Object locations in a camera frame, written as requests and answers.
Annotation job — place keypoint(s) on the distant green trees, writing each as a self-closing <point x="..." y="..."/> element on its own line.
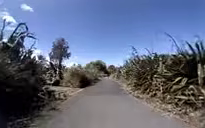
<point x="98" y="66"/>

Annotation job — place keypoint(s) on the grey asphalt path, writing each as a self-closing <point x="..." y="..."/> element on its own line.
<point x="106" y="106"/>

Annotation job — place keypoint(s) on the dry leaf-strewn verge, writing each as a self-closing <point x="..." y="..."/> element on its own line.
<point x="170" y="108"/>

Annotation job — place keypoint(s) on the grass verge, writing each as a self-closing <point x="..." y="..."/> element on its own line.
<point x="58" y="95"/>

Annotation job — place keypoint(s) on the round brown bush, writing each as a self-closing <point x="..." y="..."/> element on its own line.
<point x="77" y="78"/>

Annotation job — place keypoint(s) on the row of flax bushes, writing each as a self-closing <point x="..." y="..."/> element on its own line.
<point x="171" y="78"/>

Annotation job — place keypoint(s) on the dark flax and bushes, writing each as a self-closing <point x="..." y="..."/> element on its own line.
<point x="13" y="76"/>

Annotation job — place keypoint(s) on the dark leafy tree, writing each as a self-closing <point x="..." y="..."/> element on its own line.
<point x="59" y="53"/>

